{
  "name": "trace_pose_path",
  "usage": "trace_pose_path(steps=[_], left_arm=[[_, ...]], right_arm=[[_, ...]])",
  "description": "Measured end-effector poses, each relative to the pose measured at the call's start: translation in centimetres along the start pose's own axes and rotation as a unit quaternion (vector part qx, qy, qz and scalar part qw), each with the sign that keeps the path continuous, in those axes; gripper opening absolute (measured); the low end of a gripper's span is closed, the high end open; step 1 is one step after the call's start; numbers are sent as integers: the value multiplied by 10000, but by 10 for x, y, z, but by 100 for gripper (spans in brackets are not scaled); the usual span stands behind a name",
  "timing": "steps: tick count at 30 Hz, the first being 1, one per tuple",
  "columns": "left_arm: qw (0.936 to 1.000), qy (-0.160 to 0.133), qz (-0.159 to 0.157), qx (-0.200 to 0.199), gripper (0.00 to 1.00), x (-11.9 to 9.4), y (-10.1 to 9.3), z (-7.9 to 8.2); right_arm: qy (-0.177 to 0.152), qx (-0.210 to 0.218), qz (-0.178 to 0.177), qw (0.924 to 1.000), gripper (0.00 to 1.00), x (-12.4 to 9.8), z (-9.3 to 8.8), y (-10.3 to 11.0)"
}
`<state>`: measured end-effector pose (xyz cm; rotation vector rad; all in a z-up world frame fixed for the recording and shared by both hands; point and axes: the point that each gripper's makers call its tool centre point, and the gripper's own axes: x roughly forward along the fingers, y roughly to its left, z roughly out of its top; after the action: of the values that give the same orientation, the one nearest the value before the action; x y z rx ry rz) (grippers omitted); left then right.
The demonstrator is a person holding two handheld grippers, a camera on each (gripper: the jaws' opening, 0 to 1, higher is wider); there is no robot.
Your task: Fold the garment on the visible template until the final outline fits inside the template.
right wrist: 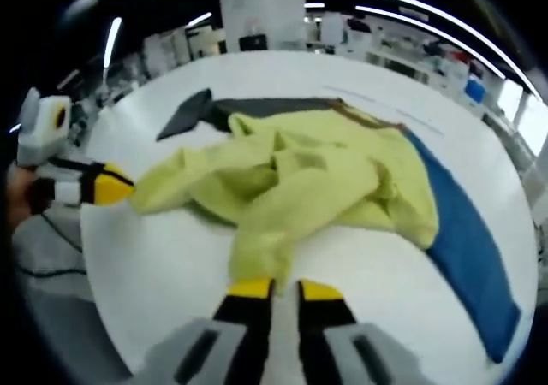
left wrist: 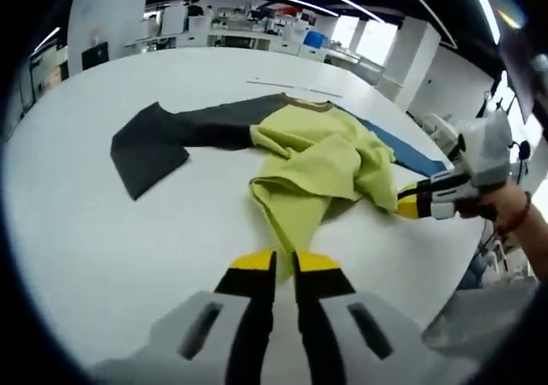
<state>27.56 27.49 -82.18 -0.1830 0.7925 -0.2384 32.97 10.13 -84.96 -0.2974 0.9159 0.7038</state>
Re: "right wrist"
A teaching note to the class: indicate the short ceiling light strip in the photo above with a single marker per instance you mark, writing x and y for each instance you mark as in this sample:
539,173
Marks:
199,19
112,43

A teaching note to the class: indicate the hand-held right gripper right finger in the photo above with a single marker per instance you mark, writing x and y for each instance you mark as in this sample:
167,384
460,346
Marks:
329,342

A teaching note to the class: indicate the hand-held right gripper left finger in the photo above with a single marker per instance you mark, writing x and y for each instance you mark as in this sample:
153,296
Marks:
227,342

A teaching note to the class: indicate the blue bin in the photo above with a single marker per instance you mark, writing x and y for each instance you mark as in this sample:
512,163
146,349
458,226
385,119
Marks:
475,90

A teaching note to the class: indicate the yellow blue grey garment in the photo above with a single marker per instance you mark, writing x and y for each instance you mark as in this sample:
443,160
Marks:
325,175

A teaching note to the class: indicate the long ceiling light strip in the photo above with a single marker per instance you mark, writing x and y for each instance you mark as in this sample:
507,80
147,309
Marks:
428,10
394,18

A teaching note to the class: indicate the white pillar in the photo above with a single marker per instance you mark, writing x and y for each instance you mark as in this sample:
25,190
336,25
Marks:
261,8

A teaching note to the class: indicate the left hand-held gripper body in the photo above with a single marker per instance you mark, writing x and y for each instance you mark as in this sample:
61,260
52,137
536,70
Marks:
43,132

